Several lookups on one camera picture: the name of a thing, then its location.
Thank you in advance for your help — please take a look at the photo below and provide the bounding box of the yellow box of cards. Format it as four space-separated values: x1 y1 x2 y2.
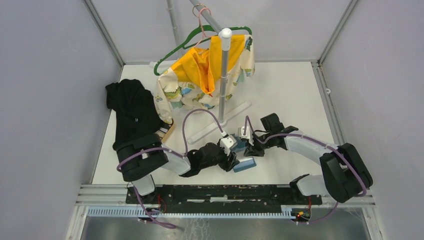
155 121 175 143

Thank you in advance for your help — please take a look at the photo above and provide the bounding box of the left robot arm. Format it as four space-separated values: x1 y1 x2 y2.
114 133 239 204

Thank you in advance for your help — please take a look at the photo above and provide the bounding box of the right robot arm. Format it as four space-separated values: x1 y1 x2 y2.
238 113 374 204

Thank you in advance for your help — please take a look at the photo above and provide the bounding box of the yellow dinosaur print shirt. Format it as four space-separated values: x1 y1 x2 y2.
153 34 255 124

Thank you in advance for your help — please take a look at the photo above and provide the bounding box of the black garment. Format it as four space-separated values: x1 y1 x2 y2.
105 79 164 150

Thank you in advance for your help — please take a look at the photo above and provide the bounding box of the white clothes rack stand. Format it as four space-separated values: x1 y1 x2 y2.
157 0 251 144

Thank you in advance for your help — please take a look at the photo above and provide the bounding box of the pink clothes hanger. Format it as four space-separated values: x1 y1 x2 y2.
192 3 212 48

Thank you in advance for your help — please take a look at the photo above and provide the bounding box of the green clothes hanger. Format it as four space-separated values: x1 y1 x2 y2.
151 24 252 76

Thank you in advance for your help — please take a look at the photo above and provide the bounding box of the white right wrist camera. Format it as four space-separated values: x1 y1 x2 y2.
237 126 254 146

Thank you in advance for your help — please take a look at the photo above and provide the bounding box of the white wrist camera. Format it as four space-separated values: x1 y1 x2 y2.
219 135 238 156
237 126 254 146

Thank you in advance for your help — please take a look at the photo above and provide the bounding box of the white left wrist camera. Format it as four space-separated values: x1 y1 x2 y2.
219 135 238 156

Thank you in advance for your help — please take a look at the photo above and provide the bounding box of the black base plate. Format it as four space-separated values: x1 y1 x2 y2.
140 184 323 214

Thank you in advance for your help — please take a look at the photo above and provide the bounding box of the white slotted cable duct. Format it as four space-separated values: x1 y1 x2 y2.
87 206 295 220

